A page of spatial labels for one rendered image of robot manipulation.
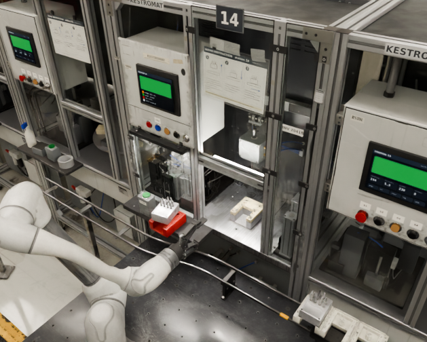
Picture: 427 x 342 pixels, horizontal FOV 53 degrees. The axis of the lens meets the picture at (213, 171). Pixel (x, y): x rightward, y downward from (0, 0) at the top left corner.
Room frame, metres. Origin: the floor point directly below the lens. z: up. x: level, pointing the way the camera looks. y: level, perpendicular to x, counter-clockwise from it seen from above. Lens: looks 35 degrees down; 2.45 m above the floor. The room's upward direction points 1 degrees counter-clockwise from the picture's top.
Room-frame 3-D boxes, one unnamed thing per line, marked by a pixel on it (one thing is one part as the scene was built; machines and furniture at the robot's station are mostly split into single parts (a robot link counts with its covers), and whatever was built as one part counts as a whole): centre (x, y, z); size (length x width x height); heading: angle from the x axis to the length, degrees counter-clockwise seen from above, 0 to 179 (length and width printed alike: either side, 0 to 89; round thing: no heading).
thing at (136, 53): (1.93, 0.19, 1.60); 0.42 x 0.29 x 0.46; 53
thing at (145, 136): (1.82, 0.27, 1.37); 0.36 x 0.04 x 0.04; 53
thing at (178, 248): (1.30, 0.15, 1.12); 0.09 x 0.07 x 0.08; 143
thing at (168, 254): (1.24, 0.20, 1.12); 0.09 x 0.06 x 0.09; 53
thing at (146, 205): (1.80, 0.36, 0.97); 0.08 x 0.08 x 0.12; 53
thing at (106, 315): (1.12, 0.48, 0.85); 0.18 x 0.16 x 0.22; 5
